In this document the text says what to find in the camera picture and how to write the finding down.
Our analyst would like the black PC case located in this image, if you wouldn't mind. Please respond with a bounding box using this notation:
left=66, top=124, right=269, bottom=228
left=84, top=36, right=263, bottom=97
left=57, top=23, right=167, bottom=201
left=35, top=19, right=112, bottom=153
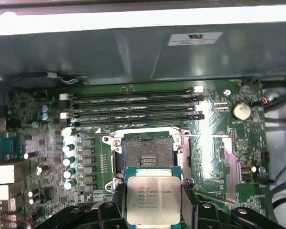
left=0, top=0, right=286, bottom=229

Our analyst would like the green motherboard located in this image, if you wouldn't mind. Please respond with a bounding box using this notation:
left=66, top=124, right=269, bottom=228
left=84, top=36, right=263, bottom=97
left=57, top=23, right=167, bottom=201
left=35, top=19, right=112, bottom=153
left=6, top=80, right=271, bottom=229

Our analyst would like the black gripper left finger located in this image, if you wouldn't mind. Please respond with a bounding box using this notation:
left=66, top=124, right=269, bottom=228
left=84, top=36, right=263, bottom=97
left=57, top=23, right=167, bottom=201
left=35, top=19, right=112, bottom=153
left=34, top=183, right=131, bottom=229

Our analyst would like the black RAM slot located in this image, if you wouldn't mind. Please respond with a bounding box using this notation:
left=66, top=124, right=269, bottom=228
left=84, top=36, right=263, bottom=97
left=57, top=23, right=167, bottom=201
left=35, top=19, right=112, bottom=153
left=59, top=85, right=204, bottom=101
left=59, top=94, right=204, bottom=109
left=59, top=114, right=204, bottom=128
left=59, top=106, right=204, bottom=120

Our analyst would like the CPU socket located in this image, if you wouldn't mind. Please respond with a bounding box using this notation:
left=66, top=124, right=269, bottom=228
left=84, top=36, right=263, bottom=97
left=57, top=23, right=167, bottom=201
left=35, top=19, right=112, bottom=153
left=102, top=130, right=192, bottom=194

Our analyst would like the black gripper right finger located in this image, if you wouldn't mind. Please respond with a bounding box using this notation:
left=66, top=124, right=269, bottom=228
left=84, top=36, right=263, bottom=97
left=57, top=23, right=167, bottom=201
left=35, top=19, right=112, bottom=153
left=178, top=187, right=286, bottom=229

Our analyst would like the silver CPU chip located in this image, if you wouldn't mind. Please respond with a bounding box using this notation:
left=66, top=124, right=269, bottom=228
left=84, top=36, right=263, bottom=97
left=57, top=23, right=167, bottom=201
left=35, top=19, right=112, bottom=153
left=124, top=166, right=182, bottom=227

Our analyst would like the white case sticker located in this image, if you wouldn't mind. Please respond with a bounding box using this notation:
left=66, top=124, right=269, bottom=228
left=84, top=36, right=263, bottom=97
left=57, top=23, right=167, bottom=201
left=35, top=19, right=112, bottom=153
left=166, top=31, right=224, bottom=47

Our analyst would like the metal locking lever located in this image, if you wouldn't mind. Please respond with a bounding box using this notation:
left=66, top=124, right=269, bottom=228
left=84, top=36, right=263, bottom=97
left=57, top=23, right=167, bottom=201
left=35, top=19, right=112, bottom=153
left=70, top=130, right=119, bottom=139

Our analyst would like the silver coin battery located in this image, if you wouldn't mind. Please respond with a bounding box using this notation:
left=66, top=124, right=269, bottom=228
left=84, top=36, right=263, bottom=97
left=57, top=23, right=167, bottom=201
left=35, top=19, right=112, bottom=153
left=230, top=100, right=252, bottom=121

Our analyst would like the teal port connector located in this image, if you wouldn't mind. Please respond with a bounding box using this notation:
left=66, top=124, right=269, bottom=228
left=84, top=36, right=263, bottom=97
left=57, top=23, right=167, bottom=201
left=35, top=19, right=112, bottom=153
left=0, top=132, right=24, bottom=161

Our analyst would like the fan wire with white plug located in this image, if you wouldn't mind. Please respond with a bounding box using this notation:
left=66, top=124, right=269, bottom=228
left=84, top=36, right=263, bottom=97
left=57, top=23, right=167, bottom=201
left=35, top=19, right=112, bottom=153
left=13, top=71, right=88, bottom=86

